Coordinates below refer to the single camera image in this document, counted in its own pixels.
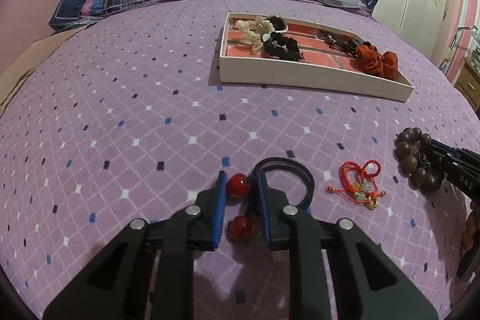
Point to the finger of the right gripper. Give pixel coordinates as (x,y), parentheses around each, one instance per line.
(461,156)
(465,178)

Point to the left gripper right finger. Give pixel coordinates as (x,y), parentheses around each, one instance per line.
(335,263)

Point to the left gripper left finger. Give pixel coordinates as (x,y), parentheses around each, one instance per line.
(147,268)

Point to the right human hand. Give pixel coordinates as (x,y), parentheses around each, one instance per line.
(471,228)

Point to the wooden bedside drawer cabinet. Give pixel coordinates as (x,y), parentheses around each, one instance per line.
(467,83)

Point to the orange fabric scrunchie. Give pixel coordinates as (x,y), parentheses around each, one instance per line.
(373,63)

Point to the purple diamond pattern bedspread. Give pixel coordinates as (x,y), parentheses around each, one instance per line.
(129,119)

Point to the black fabric scrunchie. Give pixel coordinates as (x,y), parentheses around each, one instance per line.
(277,45)

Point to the white headband with dark pompom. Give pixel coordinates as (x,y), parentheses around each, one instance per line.
(278,23)

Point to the white shallow tray box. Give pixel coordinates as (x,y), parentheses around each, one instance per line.
(325,66)

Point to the pink padded headboard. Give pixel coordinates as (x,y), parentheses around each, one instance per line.
(23,22)

